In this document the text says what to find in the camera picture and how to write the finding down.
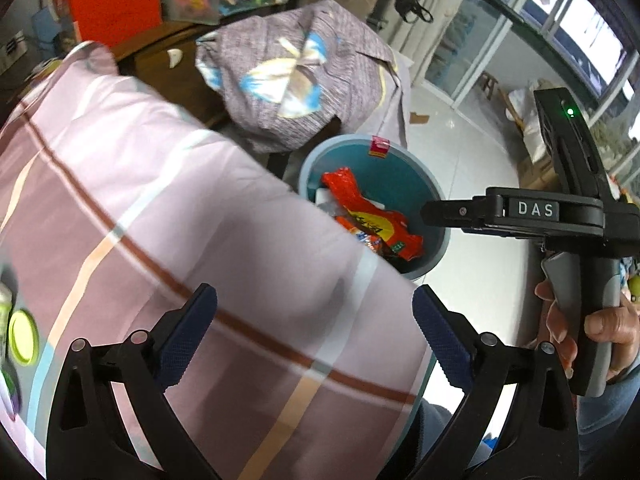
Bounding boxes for red snack wrapper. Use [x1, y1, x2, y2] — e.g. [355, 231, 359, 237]
[321, 167, 423, 262]

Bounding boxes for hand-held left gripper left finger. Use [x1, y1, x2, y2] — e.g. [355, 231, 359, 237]
[46, 282, 221, 480]

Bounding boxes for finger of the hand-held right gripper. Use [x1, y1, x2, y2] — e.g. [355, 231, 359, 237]
[420, 186, 503, 233]

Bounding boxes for dark wooden table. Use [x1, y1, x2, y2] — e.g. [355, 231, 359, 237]
[107, 20, 281, 133]

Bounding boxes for person's right hand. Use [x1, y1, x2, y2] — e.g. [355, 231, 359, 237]
[534, 279, 640, 384]

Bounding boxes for wooden stool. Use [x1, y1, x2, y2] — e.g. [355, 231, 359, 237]
[480, 72, 526, 121]

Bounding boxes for glass door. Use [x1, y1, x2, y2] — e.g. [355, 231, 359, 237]
[425, 0, 531, 106]

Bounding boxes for teal trash bin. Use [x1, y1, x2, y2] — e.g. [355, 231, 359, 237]
[297, 133, 451, 281]

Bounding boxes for brown cardboard box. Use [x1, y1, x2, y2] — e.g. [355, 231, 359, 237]
[517, 155, 562, 188]

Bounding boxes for black strap bag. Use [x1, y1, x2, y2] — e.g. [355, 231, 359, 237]
[392, 0, 435, 25]

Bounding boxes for grey printed cloth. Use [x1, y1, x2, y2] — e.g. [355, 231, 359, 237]
[195, 0, 413, 153]

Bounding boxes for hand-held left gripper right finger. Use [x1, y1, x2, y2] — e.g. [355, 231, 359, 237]
[407, 284, 581, 480]

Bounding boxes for white plastic bag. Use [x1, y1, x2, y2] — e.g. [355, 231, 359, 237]
[510, 77, 556, 161]

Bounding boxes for pink plaid bedsheet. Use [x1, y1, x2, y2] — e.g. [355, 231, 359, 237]
[0, 40, 433, 480]

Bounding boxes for green round lid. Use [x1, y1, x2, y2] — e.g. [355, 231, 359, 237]
[7, 309, 40, 366]

